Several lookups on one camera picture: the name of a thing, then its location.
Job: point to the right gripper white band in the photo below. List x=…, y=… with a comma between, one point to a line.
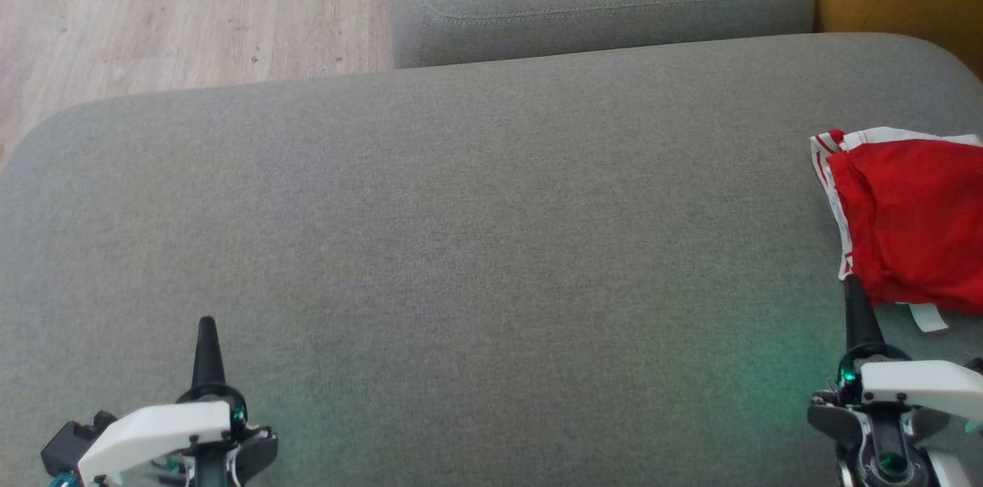
x=921, y=387

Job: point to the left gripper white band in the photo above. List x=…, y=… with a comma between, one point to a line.
x=153, y=433

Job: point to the red jersey with white sleeves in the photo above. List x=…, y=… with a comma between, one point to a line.
x=822, y=153

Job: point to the large grey sofa ottoman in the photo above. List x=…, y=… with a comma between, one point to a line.
x=461, y=241

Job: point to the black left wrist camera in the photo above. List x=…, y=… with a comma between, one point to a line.
x=65, y=445

